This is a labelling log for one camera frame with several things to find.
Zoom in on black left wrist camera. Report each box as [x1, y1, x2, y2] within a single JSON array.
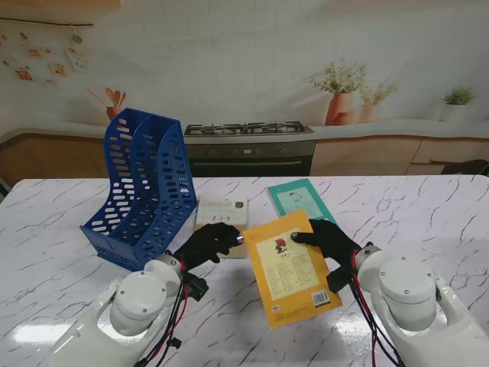
[[185, 271, 210, 303]]

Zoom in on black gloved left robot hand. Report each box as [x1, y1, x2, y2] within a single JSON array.
[[173, 222, 245, 265]]

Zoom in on right arm red black cables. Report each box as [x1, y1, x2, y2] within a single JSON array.
[[349, 252, 406, 367]]

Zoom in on arm red black cables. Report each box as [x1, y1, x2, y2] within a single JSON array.
[[133, 259, 192, 367], [349, 252, 406, 367]]

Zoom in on teal book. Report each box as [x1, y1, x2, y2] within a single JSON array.
[[266, 178, 339, 226]]

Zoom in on blue perforated plastic file rack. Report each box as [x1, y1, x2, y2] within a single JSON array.
[[79, 106, 199, 273]]

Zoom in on left arm red black cables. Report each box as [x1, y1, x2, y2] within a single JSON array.
[[133, 259, 192, 367]]

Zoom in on beige and white book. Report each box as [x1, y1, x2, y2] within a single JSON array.
[[194, 196, 249, 260]]

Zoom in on yellow book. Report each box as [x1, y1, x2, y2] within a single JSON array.
[[242, 209, 344, 330]]

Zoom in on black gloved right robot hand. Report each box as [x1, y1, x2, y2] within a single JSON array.
[[290, 218, 362, 294]]

